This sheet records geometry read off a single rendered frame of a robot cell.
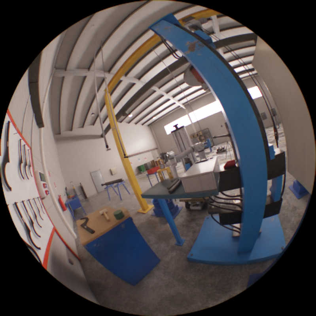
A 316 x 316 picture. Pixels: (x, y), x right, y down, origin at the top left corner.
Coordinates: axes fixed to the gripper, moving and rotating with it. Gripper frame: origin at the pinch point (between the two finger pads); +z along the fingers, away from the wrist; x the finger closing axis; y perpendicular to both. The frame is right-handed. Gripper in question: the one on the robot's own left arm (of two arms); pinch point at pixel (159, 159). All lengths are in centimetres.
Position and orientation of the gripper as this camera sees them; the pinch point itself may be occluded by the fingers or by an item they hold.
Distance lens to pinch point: 120.4
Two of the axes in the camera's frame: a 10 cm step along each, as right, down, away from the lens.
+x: 3.5, 9.4, 0.2
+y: 7.3, -2.6, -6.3
